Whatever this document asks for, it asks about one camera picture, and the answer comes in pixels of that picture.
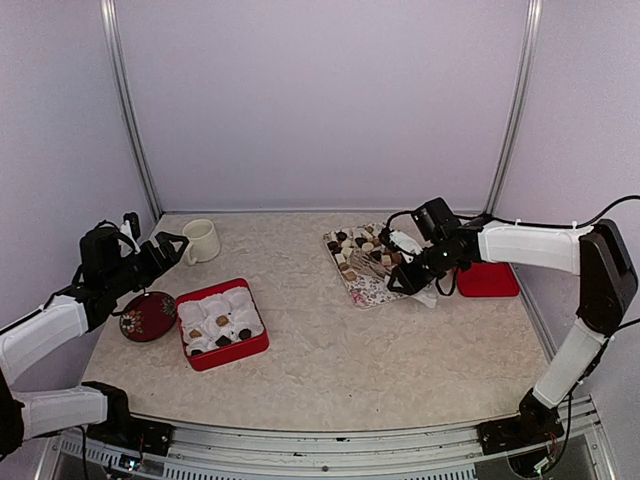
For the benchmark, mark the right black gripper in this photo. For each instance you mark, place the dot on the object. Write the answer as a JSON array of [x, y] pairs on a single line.
[[412, 283]]

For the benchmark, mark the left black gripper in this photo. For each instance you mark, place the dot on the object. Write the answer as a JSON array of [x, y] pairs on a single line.
[[160, 262]]

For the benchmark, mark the metal serving tongs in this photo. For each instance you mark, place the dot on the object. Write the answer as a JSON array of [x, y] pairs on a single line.
[[368, 267]]

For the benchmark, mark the caramel square chocolate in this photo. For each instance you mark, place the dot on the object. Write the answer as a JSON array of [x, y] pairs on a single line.
[[222, 321]]

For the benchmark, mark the dark square chocolate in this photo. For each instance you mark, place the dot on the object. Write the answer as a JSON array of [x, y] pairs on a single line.
[[222, 341]]

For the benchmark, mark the dark dome chocolate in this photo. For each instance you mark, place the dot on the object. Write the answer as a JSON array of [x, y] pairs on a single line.
[[246, 334]]

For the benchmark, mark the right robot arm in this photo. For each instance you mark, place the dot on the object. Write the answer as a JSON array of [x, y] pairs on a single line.
[[595, 254]]

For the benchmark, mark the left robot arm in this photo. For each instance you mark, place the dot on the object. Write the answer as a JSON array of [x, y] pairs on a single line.
[[113, 264]]

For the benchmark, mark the red chocolate box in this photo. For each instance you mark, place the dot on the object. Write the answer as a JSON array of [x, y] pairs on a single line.
[[200, 309]]

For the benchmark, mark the cream ceramic mug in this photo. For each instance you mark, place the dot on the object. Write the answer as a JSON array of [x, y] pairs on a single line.
[[204, 244]]

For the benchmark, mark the floral rectangular tray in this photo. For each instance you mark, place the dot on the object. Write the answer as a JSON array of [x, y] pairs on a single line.
[[360, 241]]

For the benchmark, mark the red box lid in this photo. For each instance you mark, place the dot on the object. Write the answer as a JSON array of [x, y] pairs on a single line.
[[488, 280]]

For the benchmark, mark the red floral round tin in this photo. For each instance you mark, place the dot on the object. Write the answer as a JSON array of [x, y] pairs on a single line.
[[148, 317]]

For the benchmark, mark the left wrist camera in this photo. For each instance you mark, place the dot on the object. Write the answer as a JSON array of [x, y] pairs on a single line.
[[130, 231]]

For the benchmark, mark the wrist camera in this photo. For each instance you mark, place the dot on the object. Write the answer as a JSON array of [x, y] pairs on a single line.
[[398, 241], [130, 231]]

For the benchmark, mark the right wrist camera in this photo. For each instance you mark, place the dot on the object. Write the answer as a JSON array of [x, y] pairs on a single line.
[[398, 241]]

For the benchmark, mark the front aluminium rail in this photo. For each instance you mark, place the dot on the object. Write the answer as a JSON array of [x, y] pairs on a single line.
[[198, 451]]

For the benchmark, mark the left aluminium frame post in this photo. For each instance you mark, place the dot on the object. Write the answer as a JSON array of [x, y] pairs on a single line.
[[108, 9]]

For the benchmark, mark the aluminium frame post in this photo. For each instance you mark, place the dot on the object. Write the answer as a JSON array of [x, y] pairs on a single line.
[[108, 9], [517, 105]]

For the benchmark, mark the right aluminium frame post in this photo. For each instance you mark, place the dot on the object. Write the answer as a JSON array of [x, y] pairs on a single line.
[[517, 105]]

